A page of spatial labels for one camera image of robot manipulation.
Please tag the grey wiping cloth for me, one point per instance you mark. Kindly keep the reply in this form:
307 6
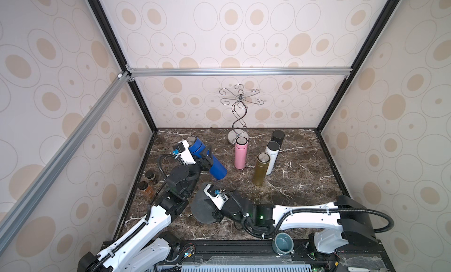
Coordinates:
203 209

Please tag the horizontal aluminium rail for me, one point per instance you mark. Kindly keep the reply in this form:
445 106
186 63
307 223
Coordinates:
251 71

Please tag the dark capped spice jar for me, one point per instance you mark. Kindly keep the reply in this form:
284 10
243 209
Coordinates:
151 177

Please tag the pink thermos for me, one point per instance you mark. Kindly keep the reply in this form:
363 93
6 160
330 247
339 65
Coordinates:
241 146

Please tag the amber spice jar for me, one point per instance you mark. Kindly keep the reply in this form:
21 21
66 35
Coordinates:
146 190

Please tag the left diagonal aluminium rail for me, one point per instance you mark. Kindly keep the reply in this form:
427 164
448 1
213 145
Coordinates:
23 208

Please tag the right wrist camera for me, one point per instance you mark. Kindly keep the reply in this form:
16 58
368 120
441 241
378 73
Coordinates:
217 197

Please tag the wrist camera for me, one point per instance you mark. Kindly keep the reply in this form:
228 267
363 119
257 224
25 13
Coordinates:
217 197
181 152

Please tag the black thermos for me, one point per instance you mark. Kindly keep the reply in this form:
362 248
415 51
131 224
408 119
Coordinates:
278 136

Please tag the gold thermos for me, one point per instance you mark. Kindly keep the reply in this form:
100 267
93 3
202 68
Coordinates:
260 169

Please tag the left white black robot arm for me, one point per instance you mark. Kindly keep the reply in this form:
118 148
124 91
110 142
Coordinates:
140 248

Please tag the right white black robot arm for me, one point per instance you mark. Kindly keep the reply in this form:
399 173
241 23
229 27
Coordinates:
338 223

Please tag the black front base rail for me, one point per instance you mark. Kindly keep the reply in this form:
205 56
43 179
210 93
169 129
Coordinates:
258 256

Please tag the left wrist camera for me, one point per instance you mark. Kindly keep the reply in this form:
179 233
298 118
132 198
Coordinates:
181 152

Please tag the blue thermos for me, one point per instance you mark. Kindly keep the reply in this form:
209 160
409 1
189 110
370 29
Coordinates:
200 151

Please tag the teal ceramic mug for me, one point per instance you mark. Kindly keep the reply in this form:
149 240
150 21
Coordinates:
282 244

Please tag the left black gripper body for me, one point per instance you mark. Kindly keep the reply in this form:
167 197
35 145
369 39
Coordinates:
195 170

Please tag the silver wire cup stand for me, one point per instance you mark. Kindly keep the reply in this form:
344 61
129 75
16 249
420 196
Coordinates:
239 100

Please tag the white thermos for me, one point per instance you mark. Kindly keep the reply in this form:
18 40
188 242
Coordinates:
272 150

